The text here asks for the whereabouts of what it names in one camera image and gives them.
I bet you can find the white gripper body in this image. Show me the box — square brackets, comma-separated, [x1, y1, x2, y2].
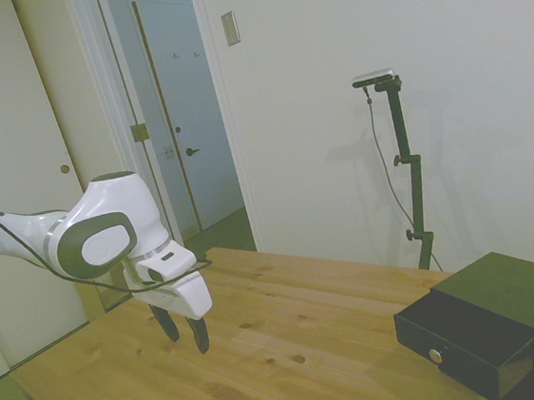
[130, 267, 216, 328]

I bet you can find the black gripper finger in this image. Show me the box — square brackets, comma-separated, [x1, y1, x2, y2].
[184, 314, 214, 357]
[149, 300, 183, 347]

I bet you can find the black drawer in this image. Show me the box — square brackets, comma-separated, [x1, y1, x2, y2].
[391, 282, 534, 400]

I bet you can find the black drawer cabinet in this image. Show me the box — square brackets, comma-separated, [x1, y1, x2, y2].
[428, 246, 534, 400]

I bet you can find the brass door hinge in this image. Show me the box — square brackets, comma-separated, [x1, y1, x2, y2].
[129, 122, 150, 144]

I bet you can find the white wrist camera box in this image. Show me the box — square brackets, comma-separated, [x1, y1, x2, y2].
[132, 238, 199, 287]

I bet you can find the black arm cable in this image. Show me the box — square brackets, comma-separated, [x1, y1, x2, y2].
[0, 177, 218, 305]

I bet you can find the white door frame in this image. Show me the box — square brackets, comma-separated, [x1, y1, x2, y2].
[62, 0, 271, 314]

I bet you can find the white door with lever handle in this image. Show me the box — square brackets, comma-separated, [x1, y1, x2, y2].
[128, 0, 248, 238]

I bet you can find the camera on black stand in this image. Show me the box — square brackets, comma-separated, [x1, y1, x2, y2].
[361, 78, 446, 277]

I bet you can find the black camera stand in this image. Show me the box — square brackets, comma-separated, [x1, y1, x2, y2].
[372, 73, 441, 275]

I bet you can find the metal wall switch plate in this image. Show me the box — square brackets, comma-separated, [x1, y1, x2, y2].
[219, 10, 243, 48]

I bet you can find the grey exterior camera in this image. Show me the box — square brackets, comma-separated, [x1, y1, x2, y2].
[350, 66, 400, 89]

